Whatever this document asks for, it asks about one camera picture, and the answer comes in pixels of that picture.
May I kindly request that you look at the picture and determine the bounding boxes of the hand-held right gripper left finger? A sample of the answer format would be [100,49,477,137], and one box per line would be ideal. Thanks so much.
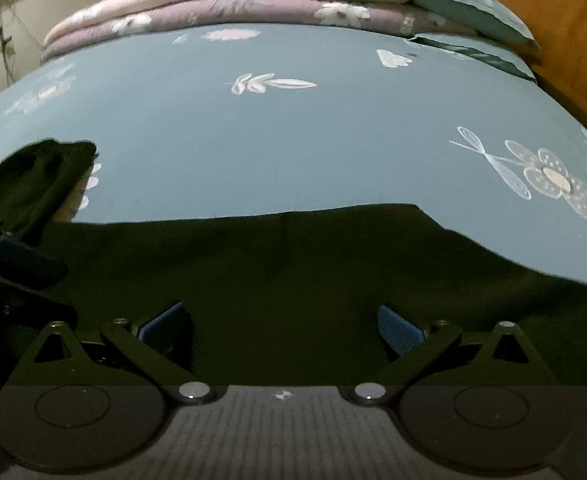
[14,302,219,404]

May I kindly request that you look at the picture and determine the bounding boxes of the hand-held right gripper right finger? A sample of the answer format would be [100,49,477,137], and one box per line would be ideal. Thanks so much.
[346,304,554,404]

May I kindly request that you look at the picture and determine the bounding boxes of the black pants with white drawstring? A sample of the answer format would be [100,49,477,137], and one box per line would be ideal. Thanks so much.
[0,140,587,386]

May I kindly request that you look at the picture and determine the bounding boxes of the teal pillow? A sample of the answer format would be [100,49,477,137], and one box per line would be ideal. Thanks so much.
[406,32,538,83]
[407,0,541,56]

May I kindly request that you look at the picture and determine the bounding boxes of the purple floral quilt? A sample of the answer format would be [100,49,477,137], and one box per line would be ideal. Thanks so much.
[41,0,474,63]

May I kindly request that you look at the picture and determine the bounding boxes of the wooden bed headboard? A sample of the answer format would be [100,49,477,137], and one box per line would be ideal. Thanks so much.
[488,0,587,161]

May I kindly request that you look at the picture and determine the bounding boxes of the black wall cable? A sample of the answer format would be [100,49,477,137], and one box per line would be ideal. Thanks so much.
[0,0,19,86]

